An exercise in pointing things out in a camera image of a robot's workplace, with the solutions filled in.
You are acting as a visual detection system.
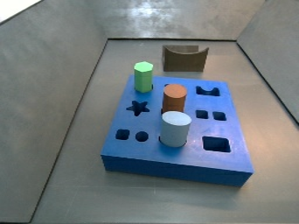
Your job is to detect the light blue cylinder peg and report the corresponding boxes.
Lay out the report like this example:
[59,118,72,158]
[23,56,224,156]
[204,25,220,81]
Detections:
[160,111,192,147]

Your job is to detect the brown cylinder peg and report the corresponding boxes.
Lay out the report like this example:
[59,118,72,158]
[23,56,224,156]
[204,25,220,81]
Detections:
[163,84,187,112]

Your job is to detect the blue foam fixture block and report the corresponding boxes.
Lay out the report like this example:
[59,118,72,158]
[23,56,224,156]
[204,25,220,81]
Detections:
[100,76,254,186]

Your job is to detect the black curved regrasp stand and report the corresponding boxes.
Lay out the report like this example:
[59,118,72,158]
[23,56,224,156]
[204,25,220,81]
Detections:
[163,45,210,72]

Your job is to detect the green hexagonal peg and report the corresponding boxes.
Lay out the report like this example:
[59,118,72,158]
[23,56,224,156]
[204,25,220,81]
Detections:
[135,61,154,93]

